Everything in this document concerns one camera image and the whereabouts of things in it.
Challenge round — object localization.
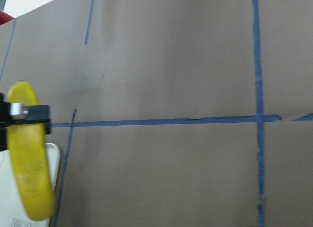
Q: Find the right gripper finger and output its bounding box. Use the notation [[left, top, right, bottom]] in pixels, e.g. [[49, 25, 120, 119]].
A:
[[0, 93, 51, 151]]

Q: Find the white rectangular plate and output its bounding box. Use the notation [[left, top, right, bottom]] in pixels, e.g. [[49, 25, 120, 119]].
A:
[[0, 143, 61, 227]]

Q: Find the red bottle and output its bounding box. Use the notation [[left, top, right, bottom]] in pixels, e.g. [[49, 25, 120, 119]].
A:
[[0, 10, 15, 25]]

